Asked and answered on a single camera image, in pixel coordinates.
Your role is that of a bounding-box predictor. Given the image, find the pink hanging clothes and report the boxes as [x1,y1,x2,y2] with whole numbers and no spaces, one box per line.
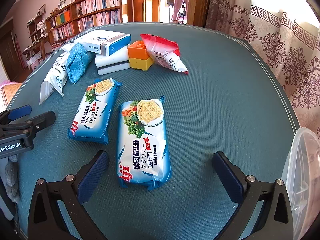
[171,0,187,22]

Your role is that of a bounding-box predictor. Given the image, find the white cotton swab bag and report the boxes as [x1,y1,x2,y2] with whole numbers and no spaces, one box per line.
[39,42,75,105]

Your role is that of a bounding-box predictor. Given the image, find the orange toy brick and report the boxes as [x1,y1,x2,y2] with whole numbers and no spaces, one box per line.
[127,40,149,60]

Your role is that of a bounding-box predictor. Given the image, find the red and white snack packet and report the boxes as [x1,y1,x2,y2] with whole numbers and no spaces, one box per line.
[140,33,189,75]

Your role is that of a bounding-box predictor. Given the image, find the white and blue box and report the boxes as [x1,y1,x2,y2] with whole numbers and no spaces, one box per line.
[74,29,132,56]

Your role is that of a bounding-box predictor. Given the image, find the patterned cream curtain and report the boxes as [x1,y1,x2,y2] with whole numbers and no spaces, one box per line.
[205,0,320,140]

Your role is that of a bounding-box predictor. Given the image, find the rows of books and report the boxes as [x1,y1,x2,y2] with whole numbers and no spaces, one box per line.
[50,0,123,43]

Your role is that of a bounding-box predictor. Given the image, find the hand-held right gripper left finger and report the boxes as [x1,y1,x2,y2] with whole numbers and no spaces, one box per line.
[27,150,110,240]

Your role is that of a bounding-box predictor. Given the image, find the wooden bookshelf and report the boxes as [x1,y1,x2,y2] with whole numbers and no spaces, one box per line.
[46,0,133,53]

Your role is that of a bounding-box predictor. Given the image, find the blue cracker packet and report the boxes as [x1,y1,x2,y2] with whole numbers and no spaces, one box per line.
[116,96,173,192]
[67,78,122,145]

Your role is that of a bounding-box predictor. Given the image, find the wooden door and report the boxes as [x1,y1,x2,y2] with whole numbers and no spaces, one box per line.
[187,0,213,28]

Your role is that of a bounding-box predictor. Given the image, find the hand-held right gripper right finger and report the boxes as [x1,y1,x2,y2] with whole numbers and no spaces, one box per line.
[212,151,294,240]

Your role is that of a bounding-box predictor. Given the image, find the dark wooden wardrobe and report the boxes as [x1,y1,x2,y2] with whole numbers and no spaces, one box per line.
[0,21,25,80]

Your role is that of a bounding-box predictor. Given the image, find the person's left hand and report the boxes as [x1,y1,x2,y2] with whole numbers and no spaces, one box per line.
[5,154,21,203]

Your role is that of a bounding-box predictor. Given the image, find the blue cloth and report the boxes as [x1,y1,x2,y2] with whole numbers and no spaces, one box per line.
[65,42,91,84]

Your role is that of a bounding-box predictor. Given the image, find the small wooden shelf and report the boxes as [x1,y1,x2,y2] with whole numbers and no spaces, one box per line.
[26,12,50,60]

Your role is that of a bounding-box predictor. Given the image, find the clear plastic bowl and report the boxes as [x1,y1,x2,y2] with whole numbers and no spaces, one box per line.
[281,127,320,233]

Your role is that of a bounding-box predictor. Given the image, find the teal table mat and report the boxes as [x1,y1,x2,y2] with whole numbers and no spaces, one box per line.
[7,21,300,240]

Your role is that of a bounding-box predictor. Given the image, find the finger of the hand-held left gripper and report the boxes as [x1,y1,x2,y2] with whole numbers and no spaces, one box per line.
[0,111,56,151]
[0,106,32,126]

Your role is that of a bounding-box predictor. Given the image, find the white sponge with black stripe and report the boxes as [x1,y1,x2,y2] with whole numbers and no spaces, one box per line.
[95,54,130,75]

